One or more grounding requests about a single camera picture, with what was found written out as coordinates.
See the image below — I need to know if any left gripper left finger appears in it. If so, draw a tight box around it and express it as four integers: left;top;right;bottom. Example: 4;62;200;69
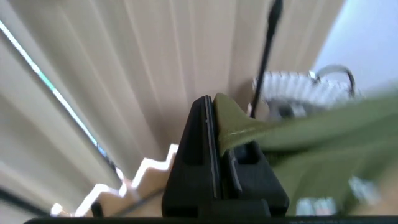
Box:
161;95;219;218

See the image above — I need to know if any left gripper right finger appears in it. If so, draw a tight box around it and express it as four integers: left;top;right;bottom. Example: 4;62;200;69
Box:
221;141;290;217

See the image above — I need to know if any green long-sleeved shirt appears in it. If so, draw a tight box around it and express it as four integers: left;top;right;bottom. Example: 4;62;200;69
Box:
213;92;398;217

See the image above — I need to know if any black clothes rack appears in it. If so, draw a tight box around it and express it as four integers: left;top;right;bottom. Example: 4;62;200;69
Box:
91;0;284;218

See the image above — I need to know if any white laundry basket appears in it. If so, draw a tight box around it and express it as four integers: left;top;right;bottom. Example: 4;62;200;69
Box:
251;63;363;121

